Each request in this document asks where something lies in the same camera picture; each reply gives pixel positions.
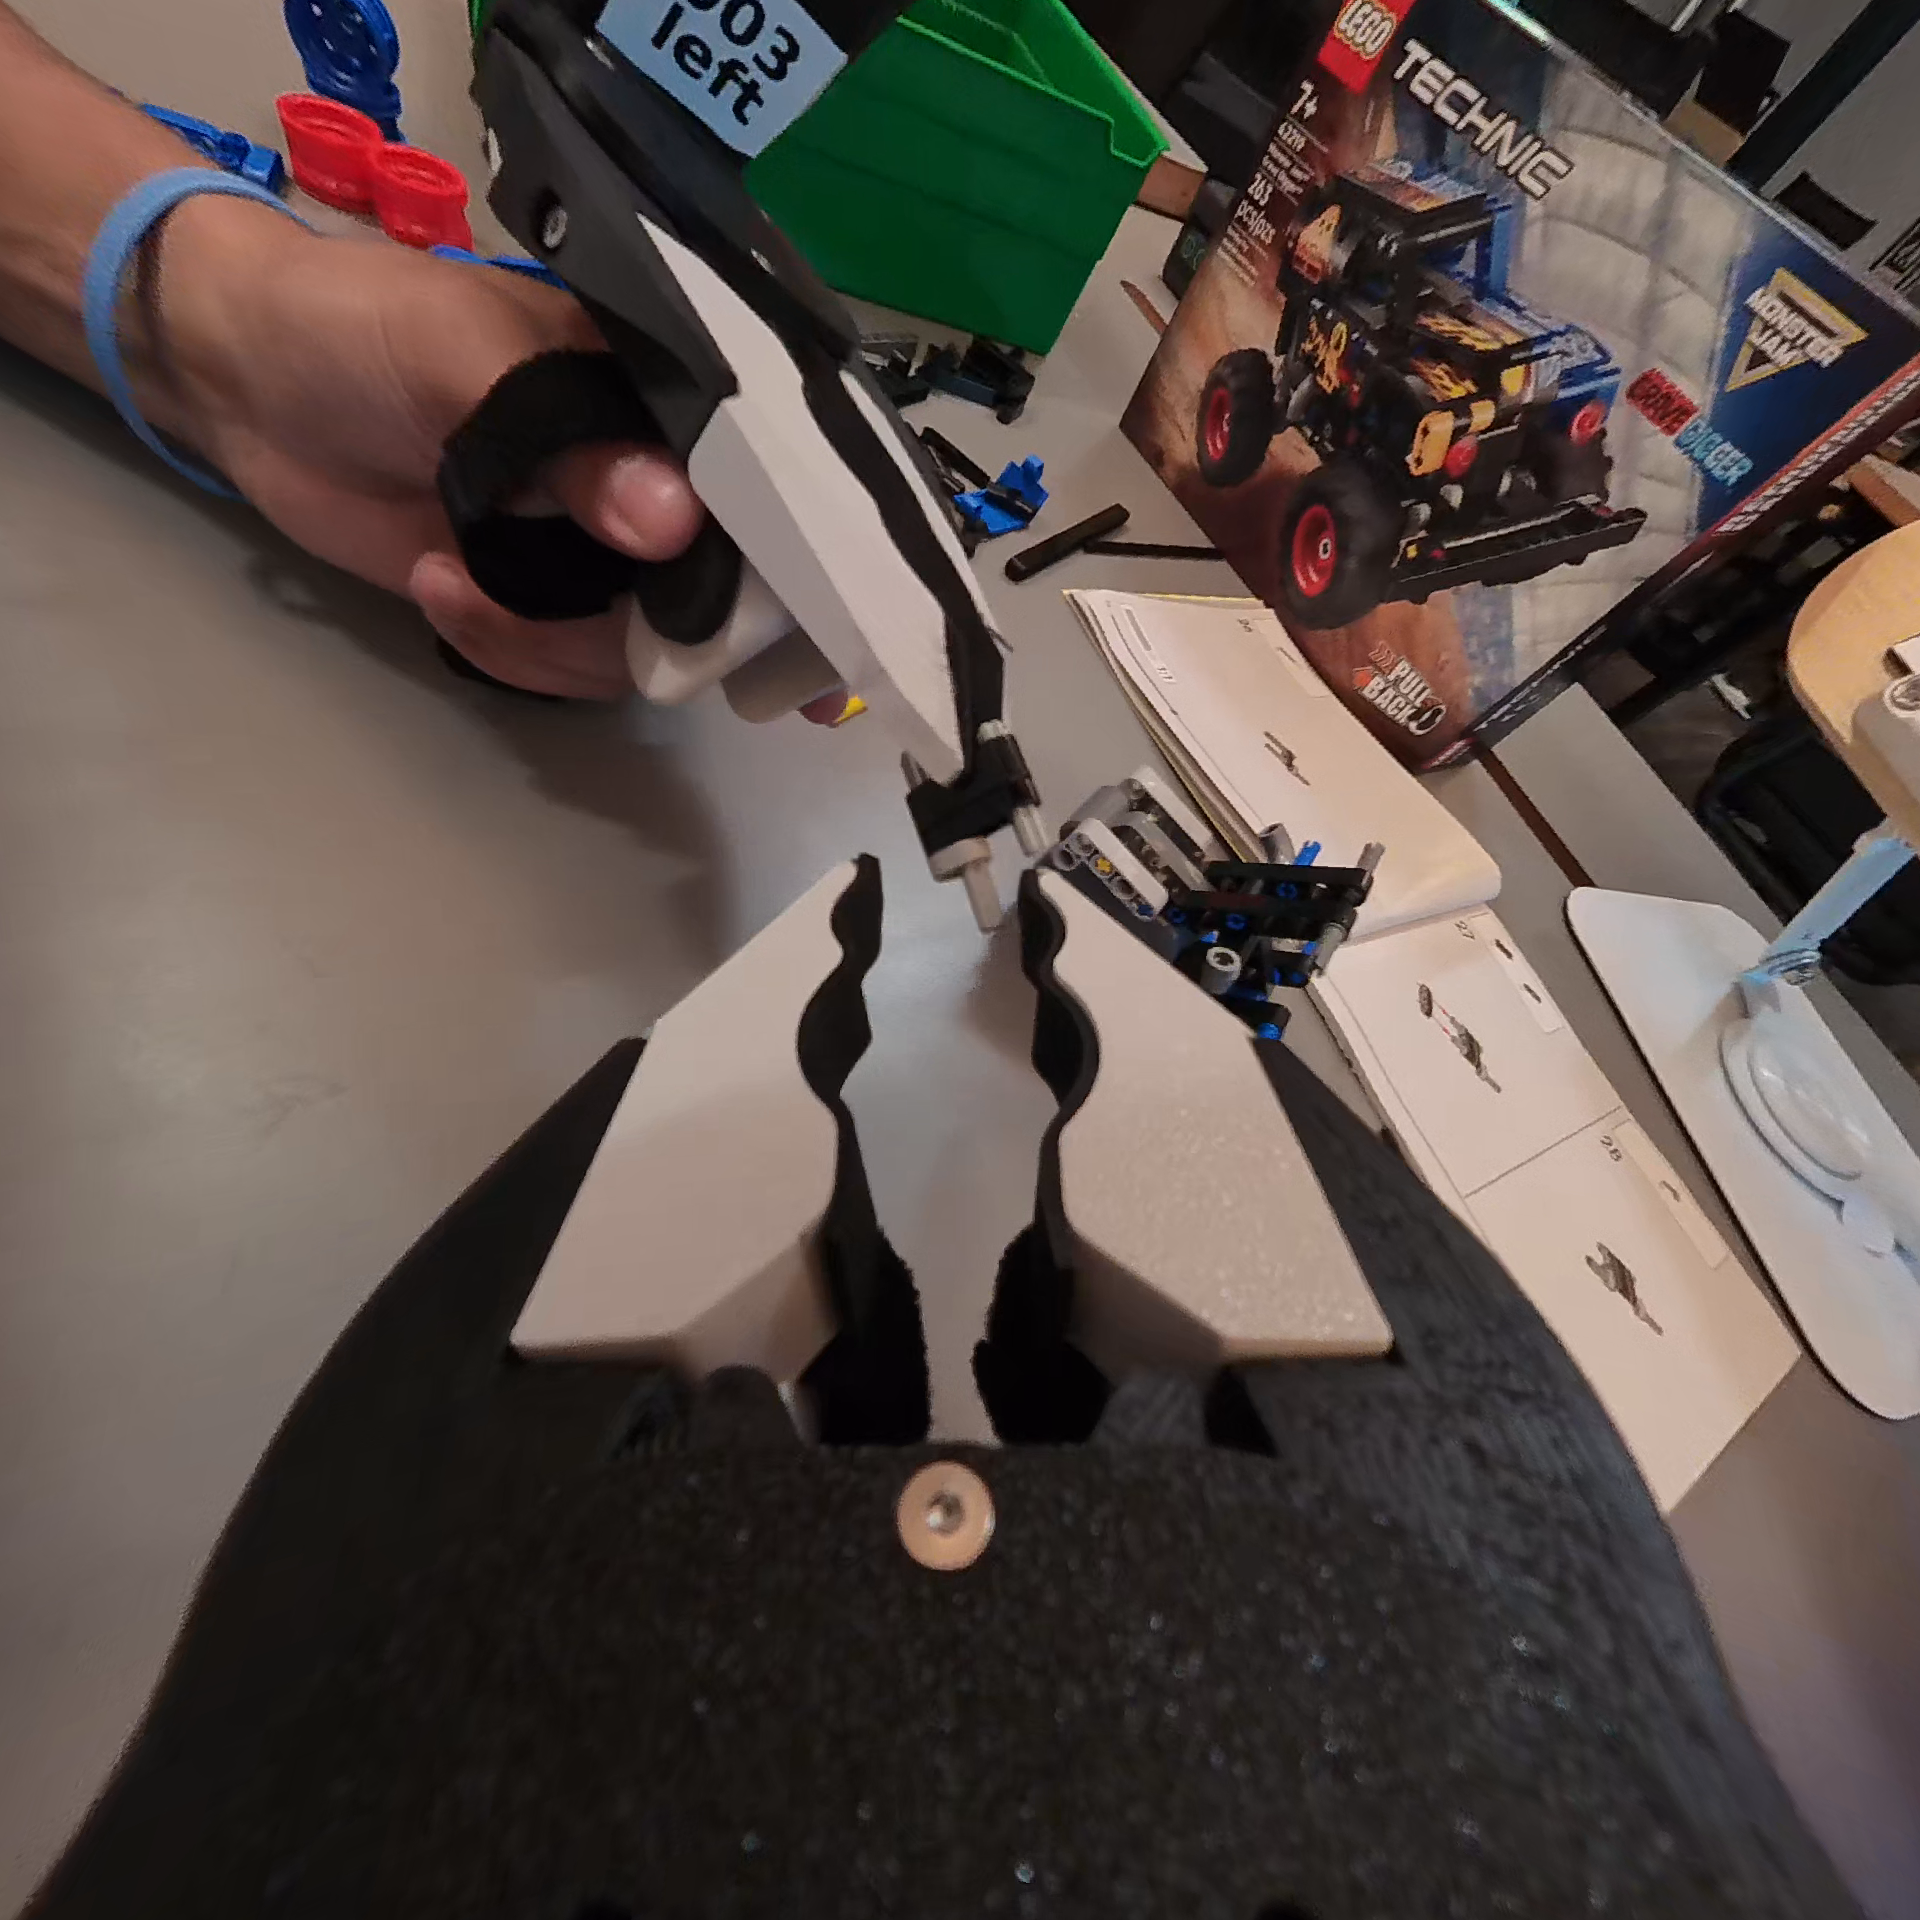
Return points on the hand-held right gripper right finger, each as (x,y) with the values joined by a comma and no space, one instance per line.
(1202,1186)

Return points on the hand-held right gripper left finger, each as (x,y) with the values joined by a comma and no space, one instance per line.
(710,1166)

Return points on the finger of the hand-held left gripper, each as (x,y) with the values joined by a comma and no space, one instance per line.
(910,458)
(809,525)

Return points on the black lego connector grey axles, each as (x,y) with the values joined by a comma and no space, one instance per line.
(968,815)

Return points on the partly built lego truck chassis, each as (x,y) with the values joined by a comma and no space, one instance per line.
(1157,855)

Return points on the pile of lego beams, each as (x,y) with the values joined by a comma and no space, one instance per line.
(961,379)

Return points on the blue lego panel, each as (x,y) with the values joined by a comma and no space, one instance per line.
(217,149)
(498,266)

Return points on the long black lego bar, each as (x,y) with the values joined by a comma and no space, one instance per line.
(1069,547)

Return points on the red lego wheel hub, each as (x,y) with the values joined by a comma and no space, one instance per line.
(422,199)
(325,141)

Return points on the blue lego wheel hub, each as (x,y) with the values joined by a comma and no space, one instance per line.
(337,41)

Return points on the lego set box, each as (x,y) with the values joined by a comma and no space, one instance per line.
(1497,379)

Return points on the person's left hand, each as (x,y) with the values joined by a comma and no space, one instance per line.
(346,402)

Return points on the green plastic bin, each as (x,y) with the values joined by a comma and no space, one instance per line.
(961,199)

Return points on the long thin black axle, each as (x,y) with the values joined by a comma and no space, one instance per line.
(1180,551)

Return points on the white instruction booklet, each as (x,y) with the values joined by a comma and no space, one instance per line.
(1351,811)

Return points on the white document stand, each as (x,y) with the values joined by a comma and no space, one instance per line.
(1665,1022)

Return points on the blue wristband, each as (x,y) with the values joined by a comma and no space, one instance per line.
(108,258)

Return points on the laminated instruction sheet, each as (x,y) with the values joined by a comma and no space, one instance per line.
(1897,749)

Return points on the blue lego bracket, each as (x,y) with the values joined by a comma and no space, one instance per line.
(999,498)

